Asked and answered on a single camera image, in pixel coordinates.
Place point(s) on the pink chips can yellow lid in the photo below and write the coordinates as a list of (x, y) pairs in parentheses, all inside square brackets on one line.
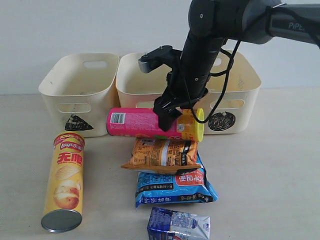
[(143, 123)]

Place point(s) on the blue noodle packet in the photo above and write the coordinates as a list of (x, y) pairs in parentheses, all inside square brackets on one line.
[(190, 187)]

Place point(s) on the yellow Lay's chips can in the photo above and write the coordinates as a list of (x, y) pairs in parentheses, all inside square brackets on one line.
[(63, 208)]

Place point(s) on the cream bin with square mark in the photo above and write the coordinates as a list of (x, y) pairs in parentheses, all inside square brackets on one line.
[(137, 89)]

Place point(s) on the cream bin with circle mark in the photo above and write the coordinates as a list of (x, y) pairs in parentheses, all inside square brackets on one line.
[(234, 111)]

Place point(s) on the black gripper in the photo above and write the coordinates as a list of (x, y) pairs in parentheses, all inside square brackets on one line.
[(181, 92)]

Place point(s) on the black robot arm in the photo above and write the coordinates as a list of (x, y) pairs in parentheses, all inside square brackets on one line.
[(211, 24)]

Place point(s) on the orange noodle packet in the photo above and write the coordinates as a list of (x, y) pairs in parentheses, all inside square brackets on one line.
[(163, 156)]

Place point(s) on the blue white milk carton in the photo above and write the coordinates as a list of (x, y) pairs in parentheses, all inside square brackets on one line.
[(166, 224)]

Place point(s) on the cream bin with triangle mark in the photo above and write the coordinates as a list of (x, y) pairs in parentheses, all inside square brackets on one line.
[(80, 90)]

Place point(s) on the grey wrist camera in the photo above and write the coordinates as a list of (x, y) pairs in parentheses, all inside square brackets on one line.
[(163, 55)]

